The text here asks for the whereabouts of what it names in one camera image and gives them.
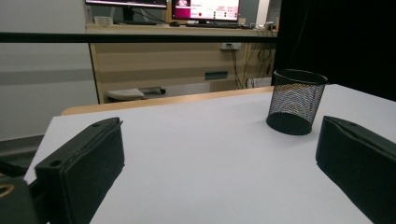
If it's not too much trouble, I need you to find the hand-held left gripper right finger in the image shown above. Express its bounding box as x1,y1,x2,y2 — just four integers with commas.
315,115,396,224

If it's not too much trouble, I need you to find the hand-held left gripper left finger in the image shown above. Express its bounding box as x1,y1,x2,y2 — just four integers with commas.
35,117,126,224

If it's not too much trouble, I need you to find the black mesh pen holder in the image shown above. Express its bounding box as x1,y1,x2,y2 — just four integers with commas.
265,68,329,136

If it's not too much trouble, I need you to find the office chair base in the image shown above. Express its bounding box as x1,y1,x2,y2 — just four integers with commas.
105,86,167,103

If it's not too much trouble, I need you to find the black curtain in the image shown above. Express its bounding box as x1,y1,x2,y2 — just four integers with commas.
271,0,396,103

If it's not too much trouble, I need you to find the wooden office desk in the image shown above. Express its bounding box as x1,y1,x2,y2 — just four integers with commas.
85,22,279,105

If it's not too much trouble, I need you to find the white table cover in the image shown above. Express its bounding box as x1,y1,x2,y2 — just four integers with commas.
23,83,396,224

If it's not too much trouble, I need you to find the green desk label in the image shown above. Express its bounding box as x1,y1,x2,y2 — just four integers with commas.
204,71,230,81

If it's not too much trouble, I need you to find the dark-screen computer monitor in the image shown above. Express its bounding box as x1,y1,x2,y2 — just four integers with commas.
84,0,168,25

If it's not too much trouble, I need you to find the black keyboard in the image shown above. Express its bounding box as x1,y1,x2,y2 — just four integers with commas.
185,21,241,30

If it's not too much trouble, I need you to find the pink-screen computer monitor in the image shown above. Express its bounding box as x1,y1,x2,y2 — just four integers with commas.
171,0,242,24

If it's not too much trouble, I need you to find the black horizontal rail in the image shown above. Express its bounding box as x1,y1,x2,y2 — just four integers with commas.
0,32,279,44

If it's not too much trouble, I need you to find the coiled black cable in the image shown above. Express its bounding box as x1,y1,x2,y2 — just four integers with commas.
255,47,273,76

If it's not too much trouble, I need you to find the black hanging cable bundle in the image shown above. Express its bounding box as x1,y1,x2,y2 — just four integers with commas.
228,45,246,91

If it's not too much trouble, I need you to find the white wall socket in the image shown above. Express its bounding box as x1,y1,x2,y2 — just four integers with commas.
219,42,243,51

